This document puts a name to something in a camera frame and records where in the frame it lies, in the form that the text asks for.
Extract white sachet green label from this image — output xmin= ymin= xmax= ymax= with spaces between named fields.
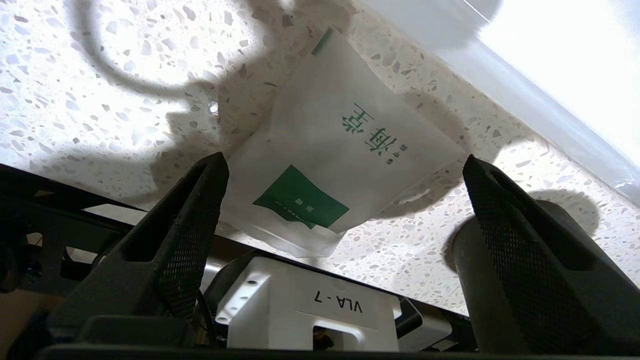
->
xmin=220 ymin=27 xmax=468 ymax=259

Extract white robot chest bracket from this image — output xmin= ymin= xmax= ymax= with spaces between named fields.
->
xmin=215 ymin=255 xmax=453 ymax=352

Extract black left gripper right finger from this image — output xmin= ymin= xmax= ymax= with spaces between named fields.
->
xmin=462 ymin=154 xmax=640 ymax=353

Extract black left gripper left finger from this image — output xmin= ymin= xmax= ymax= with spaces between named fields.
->
xmin=46 ymin=152 xmax=231 ymax=331

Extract dark grey tumbler cup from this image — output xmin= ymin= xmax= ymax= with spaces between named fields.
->
xmin=451 ymin=200 xmax=601 ymax=355

